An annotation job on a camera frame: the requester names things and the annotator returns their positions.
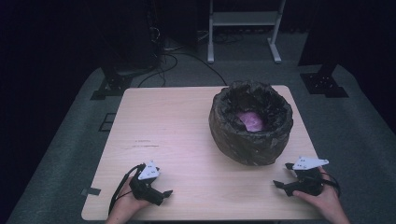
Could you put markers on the black stand base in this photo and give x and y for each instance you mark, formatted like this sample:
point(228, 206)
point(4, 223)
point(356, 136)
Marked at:
point(112, 87)
point(323, 84)

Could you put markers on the black garbage bag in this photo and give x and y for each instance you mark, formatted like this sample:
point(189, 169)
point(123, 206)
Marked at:
point(246, 146)

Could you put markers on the white metal stand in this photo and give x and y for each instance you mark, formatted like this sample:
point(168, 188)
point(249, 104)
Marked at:
point(243, 18)

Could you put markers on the dark equipment cabinet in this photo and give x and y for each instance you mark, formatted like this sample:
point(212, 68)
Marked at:
point(134, 34)

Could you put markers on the grey tape strip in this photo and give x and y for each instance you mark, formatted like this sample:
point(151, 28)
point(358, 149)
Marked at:
point(91, 191)

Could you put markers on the person's right hand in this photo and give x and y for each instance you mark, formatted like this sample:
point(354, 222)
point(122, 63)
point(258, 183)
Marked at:
point(327, 199)

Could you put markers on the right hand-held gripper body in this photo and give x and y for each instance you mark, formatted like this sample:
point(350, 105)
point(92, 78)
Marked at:
point(308, 182)

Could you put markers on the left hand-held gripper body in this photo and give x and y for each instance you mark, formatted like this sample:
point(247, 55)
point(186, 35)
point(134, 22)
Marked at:
point(146, 189)

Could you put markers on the pink crumpled wrapper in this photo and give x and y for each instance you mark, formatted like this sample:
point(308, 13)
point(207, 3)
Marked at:
point(251, 121)

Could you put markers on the person's left hand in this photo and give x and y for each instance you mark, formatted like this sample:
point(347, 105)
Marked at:
point(126, 203)

